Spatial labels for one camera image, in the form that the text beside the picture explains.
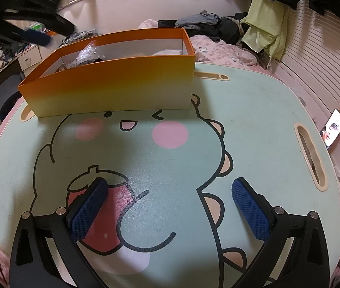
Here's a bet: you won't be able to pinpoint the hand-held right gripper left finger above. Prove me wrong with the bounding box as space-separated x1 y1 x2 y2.
9 177 110 288

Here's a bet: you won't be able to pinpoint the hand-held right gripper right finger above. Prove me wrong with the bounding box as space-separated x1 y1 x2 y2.
231 178 331 288

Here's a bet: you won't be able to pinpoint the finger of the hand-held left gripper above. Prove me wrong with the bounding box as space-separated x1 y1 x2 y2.
0 23 52 47
3 10 76 36

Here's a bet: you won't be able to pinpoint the silver metal items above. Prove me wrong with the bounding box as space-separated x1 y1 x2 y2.
76 40 99 65

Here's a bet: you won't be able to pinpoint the orange cardboard box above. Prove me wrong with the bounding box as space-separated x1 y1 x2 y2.
18 28 196 118

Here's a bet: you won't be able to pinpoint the beige fur item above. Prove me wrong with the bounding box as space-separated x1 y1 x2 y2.
125 51 155 58

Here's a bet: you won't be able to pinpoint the white drawer cabinet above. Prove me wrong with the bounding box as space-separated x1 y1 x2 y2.
16 44 43 70

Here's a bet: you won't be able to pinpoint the black white patterned cloth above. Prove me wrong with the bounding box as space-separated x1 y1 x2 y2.
61 31 102 46

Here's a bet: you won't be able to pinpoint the cartoon print lap table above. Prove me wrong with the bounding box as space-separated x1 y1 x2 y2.
0 63 340 288

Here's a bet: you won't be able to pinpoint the smartphone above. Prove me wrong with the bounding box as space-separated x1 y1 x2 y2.
321 109 340 147

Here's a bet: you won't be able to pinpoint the dark clothes pile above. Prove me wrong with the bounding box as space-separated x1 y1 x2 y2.
158 11 249 47

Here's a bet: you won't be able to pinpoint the pink printed blanket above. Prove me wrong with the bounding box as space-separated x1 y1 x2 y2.
139 19 258 66

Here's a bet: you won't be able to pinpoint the light green garment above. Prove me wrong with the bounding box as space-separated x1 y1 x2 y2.
240 0 291 61

